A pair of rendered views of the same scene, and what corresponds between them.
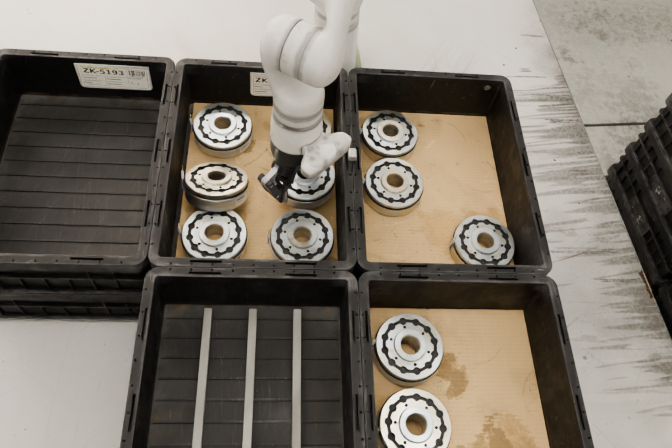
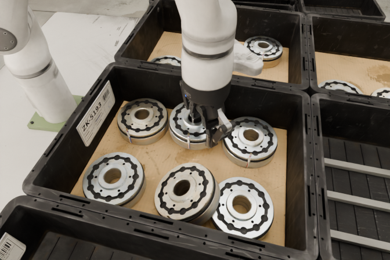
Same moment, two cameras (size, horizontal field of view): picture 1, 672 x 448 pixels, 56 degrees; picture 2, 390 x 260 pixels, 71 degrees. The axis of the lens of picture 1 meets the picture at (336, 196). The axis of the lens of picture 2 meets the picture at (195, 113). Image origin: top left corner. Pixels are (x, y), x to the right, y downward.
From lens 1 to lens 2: 0.75 m
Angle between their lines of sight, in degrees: 39
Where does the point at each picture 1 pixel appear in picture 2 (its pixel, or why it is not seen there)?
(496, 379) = (346, 69)
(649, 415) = not seen: hidden behind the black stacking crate
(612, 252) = not seen: hidden behind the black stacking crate
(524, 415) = (366, 64)
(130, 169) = not seen: outside the picture
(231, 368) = (366, 220)
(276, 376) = (367, 186)
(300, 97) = (228, 4)
